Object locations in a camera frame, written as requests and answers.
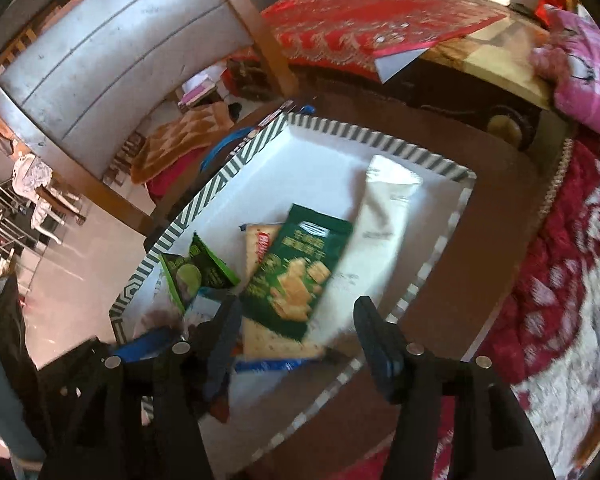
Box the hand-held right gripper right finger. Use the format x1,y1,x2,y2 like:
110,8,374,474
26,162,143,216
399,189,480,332
353,296,556,480

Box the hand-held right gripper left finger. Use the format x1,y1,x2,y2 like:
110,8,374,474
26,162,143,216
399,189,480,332
37,296,242,480

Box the light blue white snack packet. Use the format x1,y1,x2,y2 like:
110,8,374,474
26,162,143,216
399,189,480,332
184,286,223,332

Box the small green snack packet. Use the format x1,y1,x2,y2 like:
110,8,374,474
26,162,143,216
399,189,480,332
159,232,242,313

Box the dark green cracker packet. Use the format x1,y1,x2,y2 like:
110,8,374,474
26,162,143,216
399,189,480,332
240,203,354,344

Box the tan cracker packet red label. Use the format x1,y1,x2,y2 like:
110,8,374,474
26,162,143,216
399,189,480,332
239,222,327,362

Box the long white snack packet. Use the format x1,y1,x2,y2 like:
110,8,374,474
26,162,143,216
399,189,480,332
325,154,424,311

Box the striped paper tray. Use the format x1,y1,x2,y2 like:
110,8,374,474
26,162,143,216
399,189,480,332
109,111,477,478

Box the metal drying rack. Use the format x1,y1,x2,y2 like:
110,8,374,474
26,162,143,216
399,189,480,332
0,155,88,266

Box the round brown table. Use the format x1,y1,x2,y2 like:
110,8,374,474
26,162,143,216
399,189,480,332
145,92,571,480

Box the red white printed blanket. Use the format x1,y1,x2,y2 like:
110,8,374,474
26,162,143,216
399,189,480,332
260,135,600,480

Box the orange checkered blanket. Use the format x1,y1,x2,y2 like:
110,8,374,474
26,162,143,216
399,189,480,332
129,102,237,187

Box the yellow round object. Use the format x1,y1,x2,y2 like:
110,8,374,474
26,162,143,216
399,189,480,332
485,112,527,142

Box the wooden chair grey panels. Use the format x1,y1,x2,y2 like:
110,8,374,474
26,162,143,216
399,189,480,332
0,0,301,235

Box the yellow wooden table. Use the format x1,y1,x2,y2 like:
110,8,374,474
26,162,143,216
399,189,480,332
380,20,556,111

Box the red patterned cloth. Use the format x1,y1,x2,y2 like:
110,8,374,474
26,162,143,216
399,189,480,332
259,0,510,82

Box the pink printed pillow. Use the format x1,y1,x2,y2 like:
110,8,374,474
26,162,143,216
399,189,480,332
529,7,600,147

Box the blue strap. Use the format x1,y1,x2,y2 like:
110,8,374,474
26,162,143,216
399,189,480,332
199,127,261,172

